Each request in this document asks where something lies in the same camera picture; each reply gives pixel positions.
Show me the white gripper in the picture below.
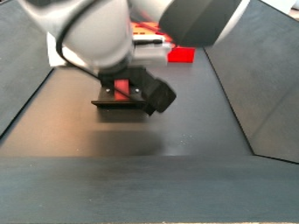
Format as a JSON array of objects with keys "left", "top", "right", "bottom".
[{"left": 129, "top": 38, "right": 170, "bottom": 67}]

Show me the red hexagonal prism bar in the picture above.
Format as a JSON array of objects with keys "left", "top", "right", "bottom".
[{"left": 114, "top": 80, "right": 129, "bottom": 101}]

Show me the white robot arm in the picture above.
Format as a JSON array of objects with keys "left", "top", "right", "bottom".
[{"left": 17, "top": 0, "right": 249, "bottom": 74}]

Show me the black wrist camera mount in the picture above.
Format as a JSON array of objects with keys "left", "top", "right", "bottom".
[{"left": 100, "top": 67, "right": 176, "bottom": 115}]

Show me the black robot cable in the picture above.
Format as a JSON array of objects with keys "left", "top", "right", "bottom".
[{"left": 54, "top": 0, "right": 136, "bottom": 102}]

